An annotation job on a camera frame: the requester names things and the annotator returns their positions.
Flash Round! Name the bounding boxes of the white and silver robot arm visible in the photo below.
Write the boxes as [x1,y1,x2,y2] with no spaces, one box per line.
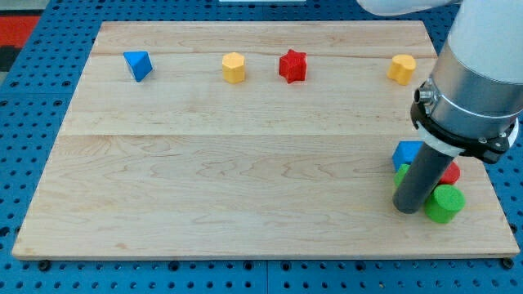
[411,0,522,163]

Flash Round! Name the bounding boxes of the red star block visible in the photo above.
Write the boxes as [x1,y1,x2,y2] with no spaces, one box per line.
[279,49,307,83]

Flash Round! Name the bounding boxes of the yellow heart block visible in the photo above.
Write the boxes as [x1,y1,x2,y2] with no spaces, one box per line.
[387,54,417,86]

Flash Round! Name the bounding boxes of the wooden board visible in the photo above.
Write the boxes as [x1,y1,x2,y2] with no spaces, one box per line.
[12,21,520,261]

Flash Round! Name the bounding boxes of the yellow hexagon block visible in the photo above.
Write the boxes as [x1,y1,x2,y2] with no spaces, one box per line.
[221,52,245,83]

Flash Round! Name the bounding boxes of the green block behind pusher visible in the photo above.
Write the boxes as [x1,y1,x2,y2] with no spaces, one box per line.
[393,163,410,188]

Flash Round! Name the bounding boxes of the blue cube block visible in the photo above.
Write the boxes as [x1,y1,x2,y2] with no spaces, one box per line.
[391,140,423,171]

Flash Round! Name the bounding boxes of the blue triangle block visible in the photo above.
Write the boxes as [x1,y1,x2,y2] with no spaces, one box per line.
[123,51,153,82]

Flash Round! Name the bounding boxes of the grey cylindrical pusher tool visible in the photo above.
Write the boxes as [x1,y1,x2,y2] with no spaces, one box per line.
[393,143,454,214]

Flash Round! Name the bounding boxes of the green cylinder block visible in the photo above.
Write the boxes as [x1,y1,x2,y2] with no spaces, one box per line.
[424,185,466,224]

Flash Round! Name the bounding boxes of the red round block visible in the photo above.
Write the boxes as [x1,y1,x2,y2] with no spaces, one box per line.
[438,162,461,185]

